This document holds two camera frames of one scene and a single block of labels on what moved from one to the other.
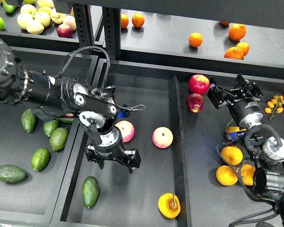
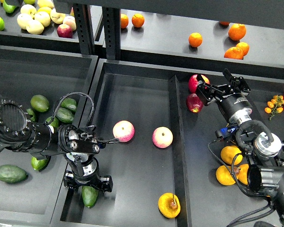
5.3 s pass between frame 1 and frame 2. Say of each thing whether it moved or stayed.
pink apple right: stayed
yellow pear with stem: stayed
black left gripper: moved
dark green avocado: stayed
